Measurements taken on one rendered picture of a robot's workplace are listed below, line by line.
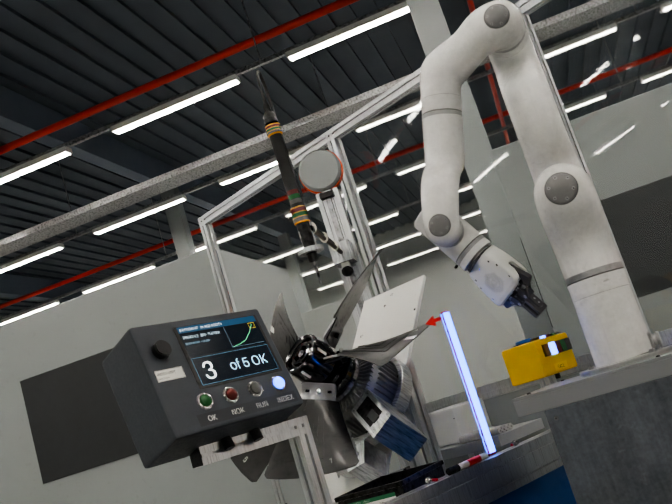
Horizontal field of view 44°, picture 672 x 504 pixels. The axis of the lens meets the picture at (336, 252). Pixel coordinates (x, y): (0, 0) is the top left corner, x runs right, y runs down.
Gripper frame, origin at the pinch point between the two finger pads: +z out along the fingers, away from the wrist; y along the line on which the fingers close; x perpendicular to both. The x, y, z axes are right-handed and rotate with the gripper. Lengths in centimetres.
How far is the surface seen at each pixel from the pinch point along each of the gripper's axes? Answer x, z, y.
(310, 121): 513, -395, -504
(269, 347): -59, -24, 9
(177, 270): 69, -160, -211
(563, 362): 18.3, 11.7, -25.7
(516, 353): 10.3, 2.3, -25.9
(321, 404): -24, -24, -51
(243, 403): -71, -18, 11
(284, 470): -43, -17, -51
